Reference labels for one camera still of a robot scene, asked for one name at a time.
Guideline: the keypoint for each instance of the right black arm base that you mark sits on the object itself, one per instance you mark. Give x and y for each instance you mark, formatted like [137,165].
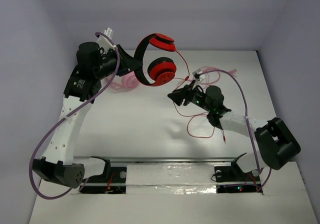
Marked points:
[230,179]

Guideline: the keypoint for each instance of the aluminium rail front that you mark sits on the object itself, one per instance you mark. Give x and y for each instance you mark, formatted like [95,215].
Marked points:
[119,159]

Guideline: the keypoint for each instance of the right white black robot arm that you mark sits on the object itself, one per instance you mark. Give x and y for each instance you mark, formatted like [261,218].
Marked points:
[273,144]

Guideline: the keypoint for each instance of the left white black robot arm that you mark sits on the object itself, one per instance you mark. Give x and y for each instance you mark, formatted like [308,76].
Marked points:
[53,158]

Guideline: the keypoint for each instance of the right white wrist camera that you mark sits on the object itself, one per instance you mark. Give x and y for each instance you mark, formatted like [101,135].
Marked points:
[199,76]

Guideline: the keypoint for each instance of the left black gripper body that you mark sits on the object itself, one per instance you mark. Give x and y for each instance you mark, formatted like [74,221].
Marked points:
[121,59]

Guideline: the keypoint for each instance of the white foam block with tape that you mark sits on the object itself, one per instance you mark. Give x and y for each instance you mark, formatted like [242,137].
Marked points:
[170,179]

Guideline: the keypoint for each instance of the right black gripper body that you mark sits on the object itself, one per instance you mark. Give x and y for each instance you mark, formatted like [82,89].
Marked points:
[190,92]

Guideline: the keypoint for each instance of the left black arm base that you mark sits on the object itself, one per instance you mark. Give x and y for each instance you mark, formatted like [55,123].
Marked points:
[112,180]

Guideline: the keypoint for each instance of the pink headphones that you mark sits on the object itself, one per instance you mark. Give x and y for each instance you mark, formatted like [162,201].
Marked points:
[124,83]

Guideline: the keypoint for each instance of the red black headphones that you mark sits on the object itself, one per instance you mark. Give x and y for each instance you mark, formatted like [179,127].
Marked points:
[161,70]

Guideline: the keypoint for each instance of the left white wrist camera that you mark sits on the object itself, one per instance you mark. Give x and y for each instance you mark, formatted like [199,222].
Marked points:
[104,39]

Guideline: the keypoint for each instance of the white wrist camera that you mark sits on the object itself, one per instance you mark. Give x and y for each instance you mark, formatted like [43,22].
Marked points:
[199,76]
[104,39]

